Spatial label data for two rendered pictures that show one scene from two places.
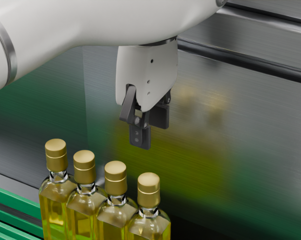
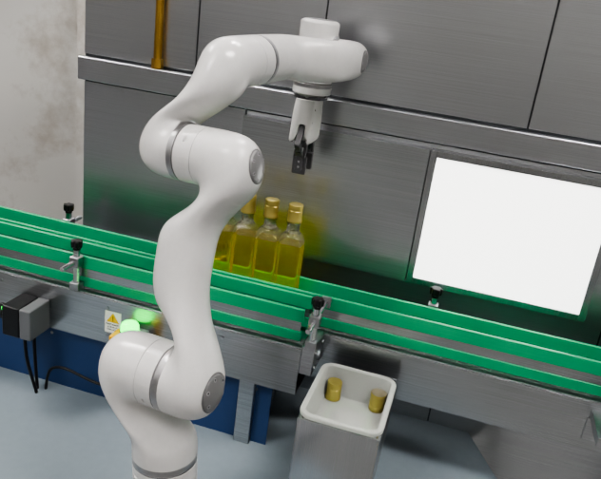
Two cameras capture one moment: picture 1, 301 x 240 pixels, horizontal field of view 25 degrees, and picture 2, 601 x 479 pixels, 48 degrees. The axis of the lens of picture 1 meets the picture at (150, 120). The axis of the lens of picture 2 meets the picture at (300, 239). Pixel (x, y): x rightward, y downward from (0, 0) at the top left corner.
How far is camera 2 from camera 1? 0.78 m
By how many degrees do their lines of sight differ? 20
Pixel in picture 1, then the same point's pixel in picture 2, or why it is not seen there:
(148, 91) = (311, 129)
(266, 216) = (362, 243)
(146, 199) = (295, 217)
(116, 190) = (273, 215)
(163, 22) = (339, 67)
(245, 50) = (356, 124)
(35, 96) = not seen: hidden behind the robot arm
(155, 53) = (317, 105)
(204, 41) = (329, 121)
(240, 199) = (345, 234)
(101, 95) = not seen: hidden behind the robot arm
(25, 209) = not seen: hidden behind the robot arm
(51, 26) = (291, 55)
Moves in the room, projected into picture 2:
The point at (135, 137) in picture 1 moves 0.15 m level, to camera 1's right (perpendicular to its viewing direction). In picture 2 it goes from (297, 164) to (360, 168)
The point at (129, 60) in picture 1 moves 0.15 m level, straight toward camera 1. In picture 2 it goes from (302, 108) to (322, 124)
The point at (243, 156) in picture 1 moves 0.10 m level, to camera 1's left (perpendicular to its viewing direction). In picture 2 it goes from (349, 200) to (310, 198)
